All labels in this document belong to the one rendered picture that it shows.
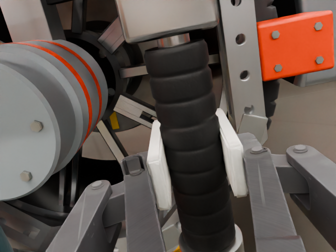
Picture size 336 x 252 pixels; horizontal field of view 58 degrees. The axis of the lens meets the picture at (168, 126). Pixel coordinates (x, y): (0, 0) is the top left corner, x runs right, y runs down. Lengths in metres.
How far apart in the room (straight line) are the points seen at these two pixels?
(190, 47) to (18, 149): 0.18
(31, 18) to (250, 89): 0.28
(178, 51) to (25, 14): 0.29
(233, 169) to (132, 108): 0.36
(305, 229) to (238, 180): 1.30
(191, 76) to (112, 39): 0.34
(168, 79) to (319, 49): 0.29
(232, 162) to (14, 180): 0.20
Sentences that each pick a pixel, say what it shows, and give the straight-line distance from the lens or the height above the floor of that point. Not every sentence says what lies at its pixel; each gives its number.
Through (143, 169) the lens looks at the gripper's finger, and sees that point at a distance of 0.15.
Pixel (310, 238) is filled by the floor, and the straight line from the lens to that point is 1.41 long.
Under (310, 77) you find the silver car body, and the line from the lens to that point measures 0.64.
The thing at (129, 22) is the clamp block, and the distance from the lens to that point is 0.16.
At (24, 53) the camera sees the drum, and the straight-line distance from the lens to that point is 0.31.
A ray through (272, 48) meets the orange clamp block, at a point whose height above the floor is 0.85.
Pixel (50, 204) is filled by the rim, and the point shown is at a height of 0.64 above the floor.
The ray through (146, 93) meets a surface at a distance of 0.70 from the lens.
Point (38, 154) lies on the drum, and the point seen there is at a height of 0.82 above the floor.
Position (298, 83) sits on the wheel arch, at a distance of 0.64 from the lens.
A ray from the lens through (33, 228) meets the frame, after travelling 0.58.
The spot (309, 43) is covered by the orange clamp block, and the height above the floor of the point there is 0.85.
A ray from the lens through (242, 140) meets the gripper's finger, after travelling 0.18.
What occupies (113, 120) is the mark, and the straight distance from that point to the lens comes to 0.72.
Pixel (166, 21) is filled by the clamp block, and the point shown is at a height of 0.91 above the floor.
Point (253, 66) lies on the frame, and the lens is 0.40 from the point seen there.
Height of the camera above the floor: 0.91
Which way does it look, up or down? 18 degrees down
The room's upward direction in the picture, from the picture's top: 12 degrees counter-clockwise
